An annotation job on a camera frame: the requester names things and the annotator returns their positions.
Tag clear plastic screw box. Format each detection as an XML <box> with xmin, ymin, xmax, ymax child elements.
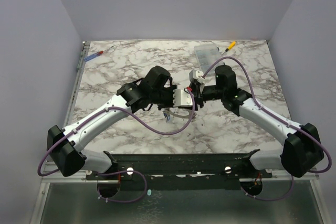
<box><xmin>194</xmin><ymin>44</ymin><xmax>222</xmax><ymax>72</ymax></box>

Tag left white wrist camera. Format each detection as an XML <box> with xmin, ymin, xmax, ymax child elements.
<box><xmin>173</xmin><ymin>88</ymin><xmax>193</xmax><ymax>109</ymax></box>

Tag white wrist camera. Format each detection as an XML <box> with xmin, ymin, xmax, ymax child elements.
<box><xmin>173</xmin><ymin>88</ymin><xmax>193</xmax><ymax>109</ymax></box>
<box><xmin>189</xmin><ymin>69</ymin><xmax>205</xmax><ymax>85</ymax></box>

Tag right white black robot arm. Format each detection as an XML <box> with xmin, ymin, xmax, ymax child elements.
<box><xmin>190</xmin><ymin>65</ymin><xmax>324</xmax><ymax>177</ymax></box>

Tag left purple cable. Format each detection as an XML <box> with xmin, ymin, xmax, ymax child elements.
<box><xmin>37</xmin><ymin>86</ymin><xmax>196</xmax><ymax>204</ymax></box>

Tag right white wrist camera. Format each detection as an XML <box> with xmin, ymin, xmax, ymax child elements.
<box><xmin>189</xmin><ymin>69</ymin><xmax>205</xmax><ymax>85</ymax></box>

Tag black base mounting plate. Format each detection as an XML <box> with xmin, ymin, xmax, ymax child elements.
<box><xmin>86</xmin><ymin>153</ymin><xmax>272</xmax><ymax>190</ymax></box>

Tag blue red handled screwdriver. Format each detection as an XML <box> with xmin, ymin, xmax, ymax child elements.
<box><xmin>83</xmin><ymin>46</ymin><xmax>113</xmax><ymax>62</ymax></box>

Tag yellow handled screwdriver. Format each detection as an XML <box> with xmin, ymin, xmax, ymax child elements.
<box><xmin>222</xmin><ymin>41</ymin><xmax>236</xmax><ymax>55</ymax></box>

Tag aluminium rail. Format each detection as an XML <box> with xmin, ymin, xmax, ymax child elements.
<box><xmin>41</xmin><ymin>159</ymin><xmax>91</xmax><ymax>183</ymax></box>
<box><xmin>63</xmin><ymin>41</ymin><xmax>91</xmax><ymax>126</ymax></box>

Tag aluminium front rail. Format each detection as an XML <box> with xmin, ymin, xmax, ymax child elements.
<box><xmin>41</xmin><ymin>159</ymin><xmax>91</xmax><ymax>183</ymax></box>

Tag blue keys bunch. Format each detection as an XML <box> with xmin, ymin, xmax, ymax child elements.
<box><xmin>163</xmin><ymin>111</ymin><xmax>172</xmax><ymax>123</ymax></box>

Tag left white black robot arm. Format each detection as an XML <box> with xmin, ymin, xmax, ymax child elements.
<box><xmin>47</xmin><ymin>66</ymin><xmax>177</xmax><ymax>179</ymax></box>

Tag aluminium left side rail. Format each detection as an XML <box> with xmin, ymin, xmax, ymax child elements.
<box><xmin>63</xmin><ymin>41</ymin><xmax>91</xmax><ymax>126</ymax></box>

